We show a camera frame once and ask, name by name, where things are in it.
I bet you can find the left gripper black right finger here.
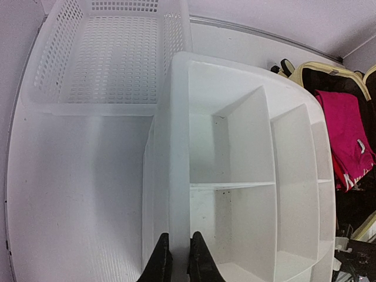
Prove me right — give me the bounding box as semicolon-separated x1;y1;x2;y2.
187;231;225;282

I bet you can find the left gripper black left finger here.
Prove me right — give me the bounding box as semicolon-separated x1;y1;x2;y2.
140;233;173;282

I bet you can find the white plastic drawer organizer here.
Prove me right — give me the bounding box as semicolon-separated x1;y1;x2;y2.
142;52;335;281

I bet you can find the pale yellow hard-shell suitcase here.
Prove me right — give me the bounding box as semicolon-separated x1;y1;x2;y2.
270;59;375;240

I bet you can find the red t-shirt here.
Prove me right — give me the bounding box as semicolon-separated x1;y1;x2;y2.
314;90;375;192

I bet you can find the white perforated plastic basket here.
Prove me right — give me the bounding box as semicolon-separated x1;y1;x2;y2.
20;0;192;116

